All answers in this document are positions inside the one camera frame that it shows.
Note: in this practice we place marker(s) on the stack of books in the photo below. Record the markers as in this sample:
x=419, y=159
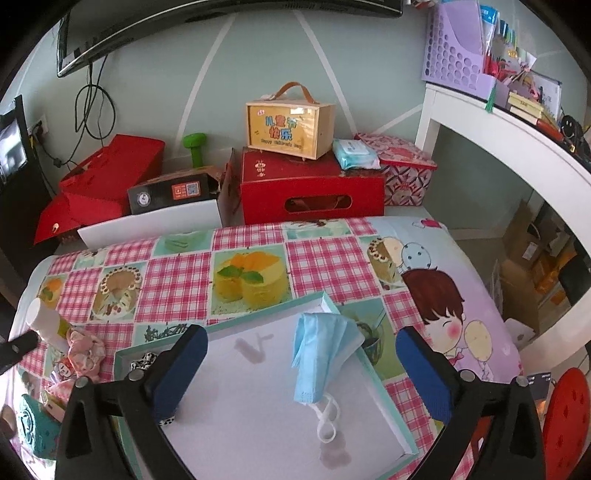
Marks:
x=526, y=108

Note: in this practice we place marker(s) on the small screen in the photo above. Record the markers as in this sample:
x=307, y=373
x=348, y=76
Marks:
x=11, y=147

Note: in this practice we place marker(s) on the leopard print scrunchie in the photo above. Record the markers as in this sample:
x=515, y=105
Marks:
x=147, y=359

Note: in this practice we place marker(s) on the green tassel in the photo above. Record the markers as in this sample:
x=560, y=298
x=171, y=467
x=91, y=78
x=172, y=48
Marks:
x=490, y=99

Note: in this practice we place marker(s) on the red cardboard box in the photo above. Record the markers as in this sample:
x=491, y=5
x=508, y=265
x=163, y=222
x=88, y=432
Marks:
x=300, y=184

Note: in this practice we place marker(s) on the white board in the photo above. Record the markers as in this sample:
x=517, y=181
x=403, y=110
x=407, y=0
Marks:
x=152, y=228

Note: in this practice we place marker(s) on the black cabinet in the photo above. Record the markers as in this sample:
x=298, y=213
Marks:
x=23, y=221

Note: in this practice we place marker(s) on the pink scrunchie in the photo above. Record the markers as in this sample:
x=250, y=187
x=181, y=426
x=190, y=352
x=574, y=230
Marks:
x=85, y=353

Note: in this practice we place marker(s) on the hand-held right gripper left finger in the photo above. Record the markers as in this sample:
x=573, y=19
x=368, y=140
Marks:
x=180, y=369

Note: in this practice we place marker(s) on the papers in file holder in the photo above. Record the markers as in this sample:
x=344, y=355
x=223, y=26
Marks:
x=503, y=41

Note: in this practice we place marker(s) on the blue face mask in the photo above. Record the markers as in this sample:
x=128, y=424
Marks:
x=314, y=364

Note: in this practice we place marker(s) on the cardboard boxes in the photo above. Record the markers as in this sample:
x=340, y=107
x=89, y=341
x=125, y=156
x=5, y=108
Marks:
x=535, y=267

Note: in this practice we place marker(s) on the black box with orange label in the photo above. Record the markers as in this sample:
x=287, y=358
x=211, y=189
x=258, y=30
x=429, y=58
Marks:
x=157, y=194

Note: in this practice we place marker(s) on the white desk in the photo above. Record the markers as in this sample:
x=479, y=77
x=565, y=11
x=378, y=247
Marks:
x=485, y=124

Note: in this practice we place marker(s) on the white wall outlet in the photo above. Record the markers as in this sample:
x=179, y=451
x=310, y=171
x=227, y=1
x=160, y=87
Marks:
x=39, y=128

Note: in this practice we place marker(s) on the black wall television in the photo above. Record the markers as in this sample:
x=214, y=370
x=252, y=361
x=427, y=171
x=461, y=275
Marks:
x=138, y=27

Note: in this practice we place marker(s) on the white tray with teal rim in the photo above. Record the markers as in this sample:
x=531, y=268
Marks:
x=258, y=406

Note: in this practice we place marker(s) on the blue wet wipes pack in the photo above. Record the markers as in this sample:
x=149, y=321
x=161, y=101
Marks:
x=355, y=154

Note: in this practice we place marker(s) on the purple file holder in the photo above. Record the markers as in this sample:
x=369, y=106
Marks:
x=448, y=55

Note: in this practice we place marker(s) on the cartoon girl printed sheet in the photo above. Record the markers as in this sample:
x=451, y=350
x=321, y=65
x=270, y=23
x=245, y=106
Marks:
x=461, y=295

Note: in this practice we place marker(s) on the teal patterned pouch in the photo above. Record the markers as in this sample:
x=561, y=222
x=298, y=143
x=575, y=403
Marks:
x=37, y=424

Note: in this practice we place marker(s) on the red gift bag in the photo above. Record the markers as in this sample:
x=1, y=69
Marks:
x=111, y=170

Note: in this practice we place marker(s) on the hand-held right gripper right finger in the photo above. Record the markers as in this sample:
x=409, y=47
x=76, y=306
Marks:
x=425, y=369

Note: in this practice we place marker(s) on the red stool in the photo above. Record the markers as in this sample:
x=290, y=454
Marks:
x=568, y=415

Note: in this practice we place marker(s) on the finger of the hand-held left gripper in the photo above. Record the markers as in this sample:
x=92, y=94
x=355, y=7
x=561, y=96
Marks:
x=21, y=345

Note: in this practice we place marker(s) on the pink patterned tin box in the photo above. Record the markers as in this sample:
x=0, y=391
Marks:
x=406, y=180

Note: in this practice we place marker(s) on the white bottle with green label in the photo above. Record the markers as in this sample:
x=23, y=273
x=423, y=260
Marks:
x=44, y=321

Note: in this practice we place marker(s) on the green dumbbell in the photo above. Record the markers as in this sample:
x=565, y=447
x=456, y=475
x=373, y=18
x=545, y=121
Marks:
x=196, y=150

